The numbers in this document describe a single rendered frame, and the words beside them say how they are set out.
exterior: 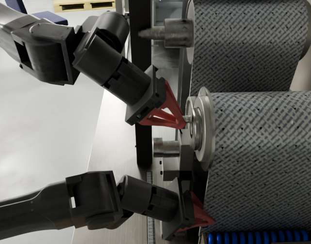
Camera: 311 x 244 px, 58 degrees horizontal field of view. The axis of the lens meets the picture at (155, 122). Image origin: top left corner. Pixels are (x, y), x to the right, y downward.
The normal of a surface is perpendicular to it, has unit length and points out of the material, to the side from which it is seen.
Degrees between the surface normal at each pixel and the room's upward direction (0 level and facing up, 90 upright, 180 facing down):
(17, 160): 0
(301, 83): 90
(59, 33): 12
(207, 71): 92
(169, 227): 60
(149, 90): 48
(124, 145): 0
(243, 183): 90
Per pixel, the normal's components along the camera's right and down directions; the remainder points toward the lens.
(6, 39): -0.60, 0.56
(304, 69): -1.00, 0.02
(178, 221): -0.87, -0.38
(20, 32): 0.07, -0.67
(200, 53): 0.04, 0.61
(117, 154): 0.00, -0.81
